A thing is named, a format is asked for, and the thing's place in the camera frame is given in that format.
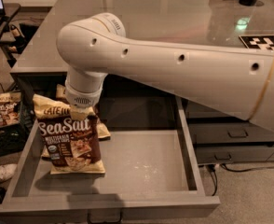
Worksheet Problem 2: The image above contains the closed dark middle drawer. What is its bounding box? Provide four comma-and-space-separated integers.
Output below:
188, 122, 274, 144

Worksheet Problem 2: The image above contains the open grey top drawer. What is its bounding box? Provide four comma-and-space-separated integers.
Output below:
0, 96, 220, 224

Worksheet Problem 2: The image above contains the black plastic crate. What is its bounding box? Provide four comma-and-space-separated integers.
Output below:
0, 101, 35, 157

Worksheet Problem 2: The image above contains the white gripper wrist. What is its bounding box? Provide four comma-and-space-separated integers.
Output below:
65, 67, 106, 120

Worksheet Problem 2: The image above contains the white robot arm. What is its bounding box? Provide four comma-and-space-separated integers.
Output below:
57, 13, 274, 132

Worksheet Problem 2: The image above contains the closed dark drawer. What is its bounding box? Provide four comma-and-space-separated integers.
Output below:
188, 122, 274, 144
183, 100, 232, 119
195, 146, 274, 164

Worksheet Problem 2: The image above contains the black white marker tag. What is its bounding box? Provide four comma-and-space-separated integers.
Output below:
240, 35, 274, 51

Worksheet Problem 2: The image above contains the black power cable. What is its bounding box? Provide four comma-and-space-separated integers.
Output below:
206, 162, 274, 197

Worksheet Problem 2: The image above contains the closed dark lower drawer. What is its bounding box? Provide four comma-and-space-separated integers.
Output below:
195, 146, 274, 164

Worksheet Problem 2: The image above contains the closed dark upper right drawer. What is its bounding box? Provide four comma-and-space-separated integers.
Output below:
183, 100, 232, 119

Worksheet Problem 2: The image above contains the white shoe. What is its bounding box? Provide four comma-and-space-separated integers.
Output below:
0, 163, 17, 182

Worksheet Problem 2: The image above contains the brown chip bag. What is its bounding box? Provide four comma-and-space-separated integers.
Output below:
41, 84, 67, 159
33, 94, 105, 174

